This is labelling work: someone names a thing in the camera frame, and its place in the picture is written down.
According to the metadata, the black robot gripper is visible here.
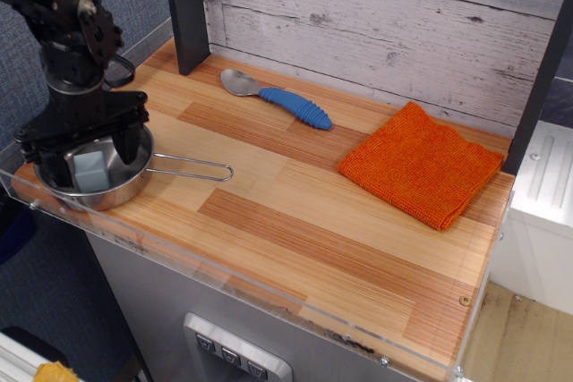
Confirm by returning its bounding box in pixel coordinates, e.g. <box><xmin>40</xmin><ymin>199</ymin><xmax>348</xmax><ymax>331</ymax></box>
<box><xmin>15</xmin><ymin>72</ymin><xmax>149</xmax><ymax>188</ymax></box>

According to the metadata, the grey cube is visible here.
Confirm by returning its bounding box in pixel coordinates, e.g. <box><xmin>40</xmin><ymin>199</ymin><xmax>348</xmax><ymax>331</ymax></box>
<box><xmin>73</xmin><ymin>151</ymin><xmax>110</xmax><ymax>193</ymax></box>

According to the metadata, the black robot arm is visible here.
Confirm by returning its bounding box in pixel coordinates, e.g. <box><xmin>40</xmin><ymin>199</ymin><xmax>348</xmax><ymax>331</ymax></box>
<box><xmin>2</xmin><ymin>0</ymin><xmax>149</xmax><ymax>188</ymax></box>

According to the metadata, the stainless steel pan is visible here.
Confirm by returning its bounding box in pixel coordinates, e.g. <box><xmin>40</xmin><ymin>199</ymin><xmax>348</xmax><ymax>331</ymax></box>
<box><xmin>34</xmin><ymin>127</ymin><xmax>234</xmax><ymax>212</ymax></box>

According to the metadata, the silver toy fridge cabinet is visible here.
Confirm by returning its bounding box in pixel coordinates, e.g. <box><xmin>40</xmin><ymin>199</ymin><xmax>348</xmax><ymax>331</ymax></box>
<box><xmin>89</xmin><ymin>234</ymin><xmax>452</xmax><ymax>381</ymax></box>

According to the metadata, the yellow black bag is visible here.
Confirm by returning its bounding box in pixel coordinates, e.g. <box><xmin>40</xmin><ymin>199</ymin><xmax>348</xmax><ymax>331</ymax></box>
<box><xmin>32</xmin><ymin>361</ymin><xmax>80</xmax><ymax>382</ymax></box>

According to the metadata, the silver dispenser button panel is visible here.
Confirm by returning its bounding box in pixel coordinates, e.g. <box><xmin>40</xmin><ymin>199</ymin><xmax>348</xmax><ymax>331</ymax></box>
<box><xmin>184</xmin><ymin>312</ymin><xmax>293</xmax><ymax>381</ymax></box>

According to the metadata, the orange knitted cloth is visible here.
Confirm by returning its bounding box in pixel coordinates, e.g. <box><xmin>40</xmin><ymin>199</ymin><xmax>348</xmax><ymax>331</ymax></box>
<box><xmin>338</xmin><ymin>102</ymin><xmax>504</xmax><ymax>231</ymax></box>

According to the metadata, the white box with metal plate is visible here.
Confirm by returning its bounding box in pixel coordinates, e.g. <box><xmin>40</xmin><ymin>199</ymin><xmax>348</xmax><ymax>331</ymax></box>
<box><xmin>490</xmin><ymin>121</ymin><xmax>572</xmax><ymax>314</ymax></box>

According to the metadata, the black cable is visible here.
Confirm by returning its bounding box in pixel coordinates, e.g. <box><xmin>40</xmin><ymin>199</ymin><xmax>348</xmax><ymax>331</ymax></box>
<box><xmin>101</xmin><ymin>53</ymin><xmax>136</xmax><ymax>88</ymax></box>

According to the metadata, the clear acrylic guard rail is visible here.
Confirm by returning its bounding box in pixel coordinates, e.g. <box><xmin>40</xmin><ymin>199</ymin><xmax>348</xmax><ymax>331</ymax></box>
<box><xmin>0</xmin><ymin>19</ymin><xmax>516</xmax><ymax>382</ymax></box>

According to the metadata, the blue handled metal spoon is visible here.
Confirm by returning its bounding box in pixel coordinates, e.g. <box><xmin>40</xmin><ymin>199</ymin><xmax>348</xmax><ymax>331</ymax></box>
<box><xmin>219</xmin><ymin>69</ymin><xmax>333</xmax><ymax>131</ymax></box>

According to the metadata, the dark grey left post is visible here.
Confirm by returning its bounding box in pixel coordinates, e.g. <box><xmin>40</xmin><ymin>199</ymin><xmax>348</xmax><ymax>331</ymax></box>
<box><xmin>168</xmin><ymin>0</ymin><xmax>210</xmax><ymax>75</ymax></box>

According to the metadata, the dark grey post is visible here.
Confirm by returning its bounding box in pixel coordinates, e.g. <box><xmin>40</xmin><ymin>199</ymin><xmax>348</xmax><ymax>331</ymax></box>
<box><xmin>502</xmin><ymin>0</ymin><xmax>572</xmax><ymax>175</ymax></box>
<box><xmin>168</xmin><ymin>0</ymin><xmax>210</xmax><ymax>75</ymax></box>

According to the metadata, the dark grey right post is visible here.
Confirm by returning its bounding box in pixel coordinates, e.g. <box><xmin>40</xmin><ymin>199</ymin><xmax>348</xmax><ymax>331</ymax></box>
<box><xmin>502</xmin><ymin>0</ymin><xmax>572</xmax><ymax>175</ymax></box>

